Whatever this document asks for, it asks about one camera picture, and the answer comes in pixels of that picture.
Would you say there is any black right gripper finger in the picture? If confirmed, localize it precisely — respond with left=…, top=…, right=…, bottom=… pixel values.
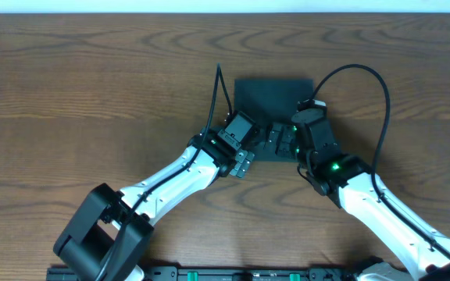
left=277, top=125, right=297, bottom=159
left=264, top=123, right=283, bottom=152

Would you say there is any dark green box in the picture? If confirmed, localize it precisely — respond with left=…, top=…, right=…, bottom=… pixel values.
left=234, top=78, right=313, bottom=162

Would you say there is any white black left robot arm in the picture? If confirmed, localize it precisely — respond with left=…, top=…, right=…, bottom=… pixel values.
left=53, top=111, right=259, bottom=280

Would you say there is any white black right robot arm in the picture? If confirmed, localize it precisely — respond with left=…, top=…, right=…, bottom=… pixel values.
left=265, top=105, right=450, bottom=280

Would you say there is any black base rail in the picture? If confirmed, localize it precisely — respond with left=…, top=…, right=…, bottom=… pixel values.
left=45, top=265, right=405, bottom=281

